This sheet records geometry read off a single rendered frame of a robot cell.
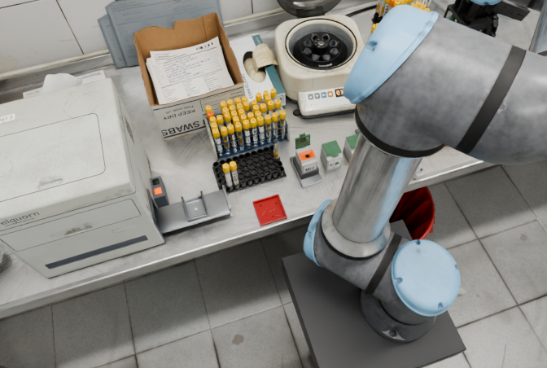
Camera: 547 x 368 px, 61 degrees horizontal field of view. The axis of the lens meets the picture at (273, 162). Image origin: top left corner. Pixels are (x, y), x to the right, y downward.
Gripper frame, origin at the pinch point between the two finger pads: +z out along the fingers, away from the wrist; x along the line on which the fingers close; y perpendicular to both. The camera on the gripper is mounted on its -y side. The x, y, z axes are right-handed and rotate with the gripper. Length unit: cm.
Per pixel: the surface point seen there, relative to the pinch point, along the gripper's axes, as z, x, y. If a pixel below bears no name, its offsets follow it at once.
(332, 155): 18.9, 5.1, 32.0
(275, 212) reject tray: 25, 13, 49
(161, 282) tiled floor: 113, -11, 94
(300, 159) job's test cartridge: 17.9, 4.6, 40.1
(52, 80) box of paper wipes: 15, -36, 97
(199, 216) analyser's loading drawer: 20, 11, 67
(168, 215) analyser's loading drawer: 22, 8, 74
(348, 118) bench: 25.6, -9.3, 21.5
